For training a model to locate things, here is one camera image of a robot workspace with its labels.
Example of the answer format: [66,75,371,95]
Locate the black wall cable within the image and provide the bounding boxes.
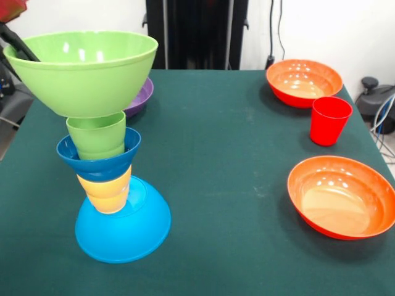
[265,0,286,70]

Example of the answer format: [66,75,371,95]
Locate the purple plastic bowl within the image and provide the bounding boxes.
[123,76,154,118]

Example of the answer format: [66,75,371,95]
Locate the yellow stepped plastic cup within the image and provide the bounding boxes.
[76,165,133,215]

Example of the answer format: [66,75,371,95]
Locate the dark blue plastic bowl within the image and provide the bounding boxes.
[56,126,143,182]

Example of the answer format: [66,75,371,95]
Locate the dark green tablecloth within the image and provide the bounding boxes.
[0,67,395,296]

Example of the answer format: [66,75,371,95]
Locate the black equipment box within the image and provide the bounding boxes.
[0,61,16,99]

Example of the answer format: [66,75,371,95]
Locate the red plastic cup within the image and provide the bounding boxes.
[309,96,354,147]

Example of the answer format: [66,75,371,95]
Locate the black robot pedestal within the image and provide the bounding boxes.
[142,0,250,70]

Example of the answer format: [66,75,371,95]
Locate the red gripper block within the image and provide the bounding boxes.
[0,0,41,83]

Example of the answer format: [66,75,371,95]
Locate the green stepped plastic cup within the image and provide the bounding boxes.
[65,110,127,161]

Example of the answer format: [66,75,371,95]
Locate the light green plastic bowl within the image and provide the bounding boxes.
[2,30,159,119]

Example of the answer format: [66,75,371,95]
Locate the light blue plastic bowl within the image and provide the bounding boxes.
[75,175,172,264]

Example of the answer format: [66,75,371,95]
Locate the orange plastic bowl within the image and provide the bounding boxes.
[265,59,344,109]
[286,155,395,241]

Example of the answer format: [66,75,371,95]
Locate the blue and white cables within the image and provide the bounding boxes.
[372,94,395,158]

